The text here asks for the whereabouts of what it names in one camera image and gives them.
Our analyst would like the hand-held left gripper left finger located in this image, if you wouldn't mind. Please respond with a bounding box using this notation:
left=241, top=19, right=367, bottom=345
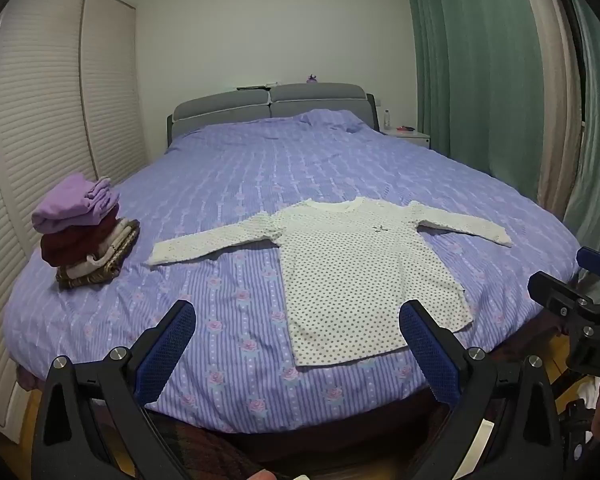
left=32, top=299, right=197, bottom=480

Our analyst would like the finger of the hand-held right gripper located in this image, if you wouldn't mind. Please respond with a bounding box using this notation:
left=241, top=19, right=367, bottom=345
left=527, top=271, right=597, bottom=322
left=576, top=246, right=600, bottom=286

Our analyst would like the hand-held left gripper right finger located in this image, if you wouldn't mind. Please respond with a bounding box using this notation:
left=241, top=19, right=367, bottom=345
left=398, top=300, right=566, bottom=480

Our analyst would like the white polka dot shirt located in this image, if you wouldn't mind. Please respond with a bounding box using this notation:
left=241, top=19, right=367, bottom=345
left=147, top=197, right=512, bottom=368

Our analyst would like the green curtain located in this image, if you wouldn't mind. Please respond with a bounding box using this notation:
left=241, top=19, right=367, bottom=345
left=562, top=0, right=600, bottom=306
left=402, top=0, right=551, bottom=201

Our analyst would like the dark plaid cloth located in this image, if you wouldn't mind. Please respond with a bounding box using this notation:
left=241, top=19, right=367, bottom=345
left=147, top=407, right=291, bottom=480

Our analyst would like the folded cream garment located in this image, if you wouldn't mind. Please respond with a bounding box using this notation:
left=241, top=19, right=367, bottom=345
left=62, top=220, right=136, bottom=278

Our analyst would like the folded dark red garment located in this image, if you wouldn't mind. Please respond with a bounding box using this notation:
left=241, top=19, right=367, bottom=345
left=40, top=212, right=118, bottom=267

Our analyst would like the beige curtain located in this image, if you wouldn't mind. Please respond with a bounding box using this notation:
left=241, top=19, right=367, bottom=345
left=515, top=0, right=587, bottom=221

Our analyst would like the folded purple garment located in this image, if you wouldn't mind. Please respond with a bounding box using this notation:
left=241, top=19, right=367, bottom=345
left=31, top=174, right=121, bottom=235

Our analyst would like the white nightstand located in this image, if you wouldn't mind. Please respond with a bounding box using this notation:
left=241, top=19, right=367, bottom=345
left=382, top=127, right=431, bottom=150

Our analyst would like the bed with purple cover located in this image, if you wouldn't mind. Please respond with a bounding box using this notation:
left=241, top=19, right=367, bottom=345
left=2, top=109, right=581, bottom=435

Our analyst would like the white louvered wardrobe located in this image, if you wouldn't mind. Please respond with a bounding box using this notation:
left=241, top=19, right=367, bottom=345
left=0, top=0, right=148, bottom=446

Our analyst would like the grey padded headboard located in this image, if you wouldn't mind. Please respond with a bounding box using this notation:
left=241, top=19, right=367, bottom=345
left=166, top=82, right=381, bottom=153

